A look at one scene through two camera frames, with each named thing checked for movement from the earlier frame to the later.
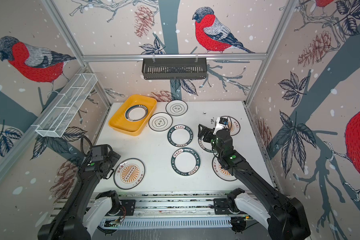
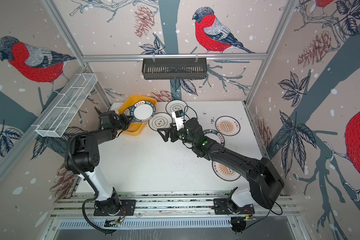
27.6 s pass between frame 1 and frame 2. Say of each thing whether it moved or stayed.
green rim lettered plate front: moved
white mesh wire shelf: stayed
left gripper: moved
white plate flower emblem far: stayed
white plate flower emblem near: stayed
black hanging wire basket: stayed
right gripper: moved
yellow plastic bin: stayed
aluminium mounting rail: stayed
